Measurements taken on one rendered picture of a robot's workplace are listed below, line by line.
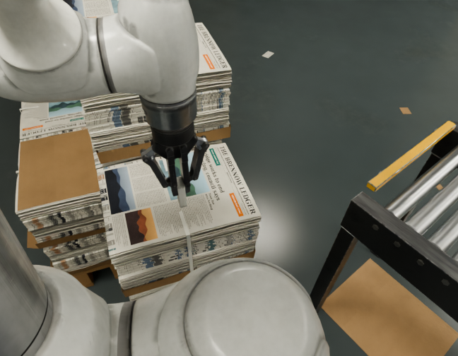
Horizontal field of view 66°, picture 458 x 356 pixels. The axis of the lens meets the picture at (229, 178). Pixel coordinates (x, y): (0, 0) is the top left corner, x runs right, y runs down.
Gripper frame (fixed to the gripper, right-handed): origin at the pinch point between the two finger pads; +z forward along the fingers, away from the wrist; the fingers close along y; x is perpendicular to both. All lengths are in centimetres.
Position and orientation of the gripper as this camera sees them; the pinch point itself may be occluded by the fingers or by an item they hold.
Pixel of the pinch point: (181, 192)
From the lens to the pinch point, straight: 76.2
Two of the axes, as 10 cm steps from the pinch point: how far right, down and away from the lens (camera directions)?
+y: -9.4, 2.4, -2.4
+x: 3.4, 7.1, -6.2
